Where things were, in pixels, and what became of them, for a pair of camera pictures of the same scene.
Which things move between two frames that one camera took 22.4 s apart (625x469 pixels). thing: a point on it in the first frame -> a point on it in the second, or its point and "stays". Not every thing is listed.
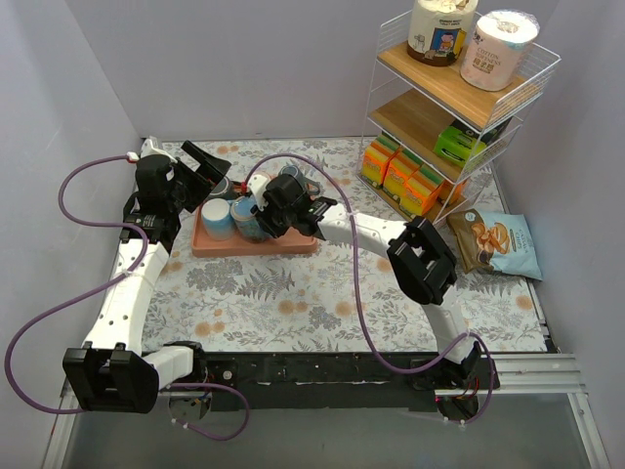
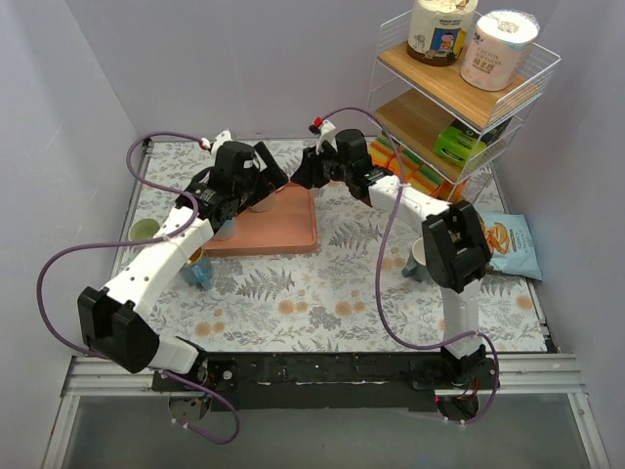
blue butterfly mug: [246, 222] -> [197, 269]
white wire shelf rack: [433, 139] stays
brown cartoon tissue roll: [438, 30] stays
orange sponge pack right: [423, 190] stays
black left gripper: [190, 176] -> [261, 172]
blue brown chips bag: [494, 241] stays
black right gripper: [267, 215] -> [317, 166]
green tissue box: [457, 146] stays
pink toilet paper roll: [496, 49] stays
